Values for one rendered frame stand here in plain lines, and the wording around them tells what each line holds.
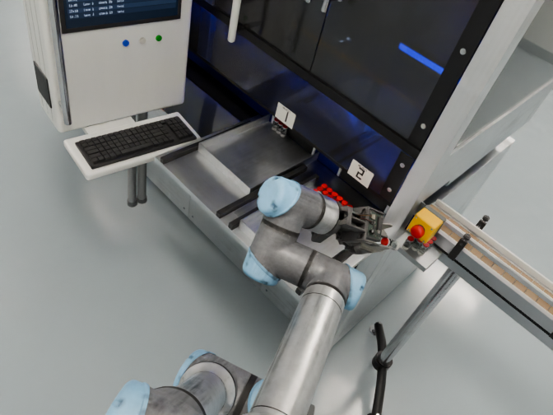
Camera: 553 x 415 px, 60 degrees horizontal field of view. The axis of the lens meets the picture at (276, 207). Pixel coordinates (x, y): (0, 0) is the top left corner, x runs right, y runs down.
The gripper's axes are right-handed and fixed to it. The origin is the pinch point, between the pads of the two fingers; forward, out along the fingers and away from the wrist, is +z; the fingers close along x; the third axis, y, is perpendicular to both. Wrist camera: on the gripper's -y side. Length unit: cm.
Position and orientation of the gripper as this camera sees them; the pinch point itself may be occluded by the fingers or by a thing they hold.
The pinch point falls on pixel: (379, 240)
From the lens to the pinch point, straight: 110.4
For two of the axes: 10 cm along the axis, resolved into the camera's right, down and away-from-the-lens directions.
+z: 7.4, 2.8, 6.1
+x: 1.6, -9.6, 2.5
